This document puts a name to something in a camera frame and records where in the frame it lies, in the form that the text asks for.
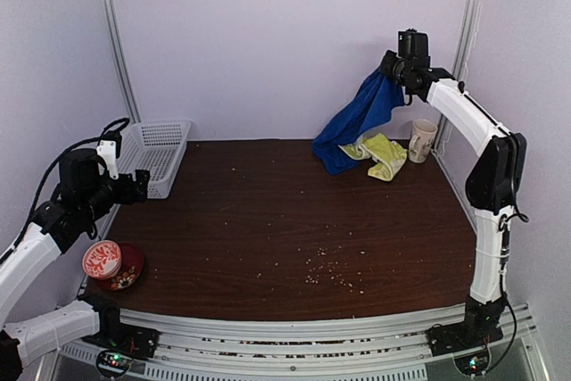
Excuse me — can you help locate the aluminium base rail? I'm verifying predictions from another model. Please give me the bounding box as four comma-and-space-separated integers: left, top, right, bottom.
37, 305, 550, 380

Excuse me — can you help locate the black cable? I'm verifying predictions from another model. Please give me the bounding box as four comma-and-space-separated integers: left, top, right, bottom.
484, 206, 531, 371
8, 117, 131, 257

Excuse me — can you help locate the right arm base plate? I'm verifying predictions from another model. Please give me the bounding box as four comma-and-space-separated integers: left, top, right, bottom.
426, 322, 503, 357

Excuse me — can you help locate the right black cable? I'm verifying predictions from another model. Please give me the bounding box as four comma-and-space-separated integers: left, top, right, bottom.
484, 206, 531, 371

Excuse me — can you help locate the cream ceramic mug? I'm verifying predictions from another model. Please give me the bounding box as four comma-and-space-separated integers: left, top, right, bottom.
408, 119, 438, 164

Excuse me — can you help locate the white plastic basket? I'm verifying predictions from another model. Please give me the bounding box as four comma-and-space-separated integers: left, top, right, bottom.
104, 120, 192, 199

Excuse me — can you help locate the right aluminium frame post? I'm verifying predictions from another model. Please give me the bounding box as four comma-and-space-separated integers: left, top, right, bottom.
435, 0, 487, 154

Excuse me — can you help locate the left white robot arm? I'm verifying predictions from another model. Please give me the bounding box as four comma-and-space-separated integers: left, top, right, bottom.
1, 149, 150, 380

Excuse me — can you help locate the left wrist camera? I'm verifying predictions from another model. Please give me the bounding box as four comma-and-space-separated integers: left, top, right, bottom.
96, 131, 122, 180

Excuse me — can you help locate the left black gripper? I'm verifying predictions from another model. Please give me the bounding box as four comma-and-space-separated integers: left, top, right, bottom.
80, 169, 149, 223

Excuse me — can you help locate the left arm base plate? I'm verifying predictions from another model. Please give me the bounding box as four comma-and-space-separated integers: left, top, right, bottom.
81, 323, 160, 360

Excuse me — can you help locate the left aluminium frame post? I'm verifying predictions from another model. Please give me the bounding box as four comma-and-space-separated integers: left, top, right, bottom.
102, 0, 141, 123

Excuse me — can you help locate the blue towel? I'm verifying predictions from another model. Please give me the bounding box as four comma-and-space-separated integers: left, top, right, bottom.
312, 70, 404, 175

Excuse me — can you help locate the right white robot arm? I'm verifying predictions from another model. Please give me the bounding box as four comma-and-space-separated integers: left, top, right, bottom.
380, 29, 528, 353

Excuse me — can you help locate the aluminium frame post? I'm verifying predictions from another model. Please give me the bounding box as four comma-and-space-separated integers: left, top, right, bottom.
102, 0, 141, 123
435, 0, 487, 154

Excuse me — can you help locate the left black cable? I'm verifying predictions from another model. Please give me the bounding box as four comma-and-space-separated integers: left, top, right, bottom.
8, 117, 131, 257

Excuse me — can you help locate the red white patterned bowl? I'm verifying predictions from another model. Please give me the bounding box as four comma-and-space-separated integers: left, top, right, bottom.
82, 240, 122, 280

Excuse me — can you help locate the yellow green patterned towel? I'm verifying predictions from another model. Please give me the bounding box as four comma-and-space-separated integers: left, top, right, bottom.
339, 134, 408, 182

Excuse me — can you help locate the dark red floral bowl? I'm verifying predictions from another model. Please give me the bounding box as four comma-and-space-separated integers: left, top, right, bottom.
95, 242, 145, 292

